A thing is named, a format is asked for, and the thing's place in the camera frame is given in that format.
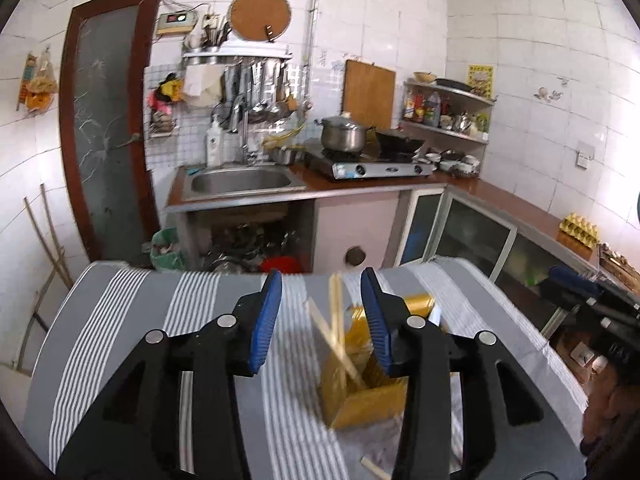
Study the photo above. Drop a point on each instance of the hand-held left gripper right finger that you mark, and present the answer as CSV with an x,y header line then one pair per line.
x,y
374,325

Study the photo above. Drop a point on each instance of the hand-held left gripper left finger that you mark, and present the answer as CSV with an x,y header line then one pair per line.
x,y
266,322

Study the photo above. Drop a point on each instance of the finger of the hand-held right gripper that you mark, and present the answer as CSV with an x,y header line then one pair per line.
x,y
572,276
570,297

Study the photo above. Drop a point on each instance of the wooden chopstick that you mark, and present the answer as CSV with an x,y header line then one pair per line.
x,y
375,467
332,340

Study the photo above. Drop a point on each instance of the yellow slotted utensil holder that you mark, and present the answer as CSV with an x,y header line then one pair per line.
x,y
360,400

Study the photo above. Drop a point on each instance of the person's right hand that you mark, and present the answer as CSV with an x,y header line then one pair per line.
x,y
610,410

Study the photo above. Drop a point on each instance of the yellow egg carton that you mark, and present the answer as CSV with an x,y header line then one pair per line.
x,y
580,225

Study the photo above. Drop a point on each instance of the red basin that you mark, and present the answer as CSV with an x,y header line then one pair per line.
x,y
280,263

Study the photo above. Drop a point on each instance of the kitchen counter with cabinets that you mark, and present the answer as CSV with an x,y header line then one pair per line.
x,y
500,205

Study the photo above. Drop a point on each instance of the green bin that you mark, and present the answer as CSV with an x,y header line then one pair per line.
x,y
167,251

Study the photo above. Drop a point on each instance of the steel sink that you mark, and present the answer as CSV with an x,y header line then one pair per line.
x,y
240,183

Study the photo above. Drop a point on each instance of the grey striped tablecloth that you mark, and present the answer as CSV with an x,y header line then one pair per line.
x,y
125,310

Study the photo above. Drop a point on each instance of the steel gas stove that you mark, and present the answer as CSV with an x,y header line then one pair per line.
x,y
370,166

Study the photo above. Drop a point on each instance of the black wok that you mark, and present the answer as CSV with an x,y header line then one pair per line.
x,y
400,142

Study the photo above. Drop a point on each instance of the white soap bottle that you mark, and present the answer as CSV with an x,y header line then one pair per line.
x,y
215,142

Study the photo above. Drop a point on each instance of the steel kettle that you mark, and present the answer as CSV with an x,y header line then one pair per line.
x,y
461,122

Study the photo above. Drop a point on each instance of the steel faucet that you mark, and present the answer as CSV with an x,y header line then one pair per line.
x,y
245,132

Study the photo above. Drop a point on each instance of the steel cooking pot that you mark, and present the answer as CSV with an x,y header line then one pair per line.
x,y
343,134

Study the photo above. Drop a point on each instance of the large clear plastic bottle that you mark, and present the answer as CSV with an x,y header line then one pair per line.
x,y
433,110

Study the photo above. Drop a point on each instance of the brown sauce bottle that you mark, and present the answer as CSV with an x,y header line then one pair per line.
x,y
410,109

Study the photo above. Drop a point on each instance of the red label bottle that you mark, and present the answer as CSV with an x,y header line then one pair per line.
x,y
421,111

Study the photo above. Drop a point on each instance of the dark shallow pan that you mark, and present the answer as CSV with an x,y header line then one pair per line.
x,y
454,83

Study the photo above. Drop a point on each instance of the bamboo stick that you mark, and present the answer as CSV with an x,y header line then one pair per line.
x,y
55,240
42,240

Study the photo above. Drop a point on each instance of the wooden cutting board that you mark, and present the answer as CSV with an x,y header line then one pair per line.
x,y
370,92

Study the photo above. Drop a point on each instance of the hanging utensil rack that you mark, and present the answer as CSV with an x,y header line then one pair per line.
x,y
237,80

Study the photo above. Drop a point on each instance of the white hanging cloth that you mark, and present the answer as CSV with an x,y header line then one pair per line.
x,y
201,84

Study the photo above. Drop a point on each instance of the bowl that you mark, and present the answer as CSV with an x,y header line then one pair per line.
x,y
425,77

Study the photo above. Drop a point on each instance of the hanging colourful cloths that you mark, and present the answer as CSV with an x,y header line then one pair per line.
x,y
167,92

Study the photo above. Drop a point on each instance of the brown framed glass door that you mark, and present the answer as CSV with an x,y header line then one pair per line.
x,y
110,125

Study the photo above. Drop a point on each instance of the round woven lid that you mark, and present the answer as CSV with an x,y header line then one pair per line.
x,y
260,14

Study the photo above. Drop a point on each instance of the hanging plastic bag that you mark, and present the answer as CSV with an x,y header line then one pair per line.
x,y
39,82

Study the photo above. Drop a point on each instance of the wall socket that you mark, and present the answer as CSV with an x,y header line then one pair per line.
x,y
585,155

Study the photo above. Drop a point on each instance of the corner wall shelf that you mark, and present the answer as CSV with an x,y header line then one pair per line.
x,y
447,110

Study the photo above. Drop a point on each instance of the yellow wall poster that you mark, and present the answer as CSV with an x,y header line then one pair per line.
x,y
481,79

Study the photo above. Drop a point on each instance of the wall control box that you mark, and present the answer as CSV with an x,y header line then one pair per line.
x,y
176,22

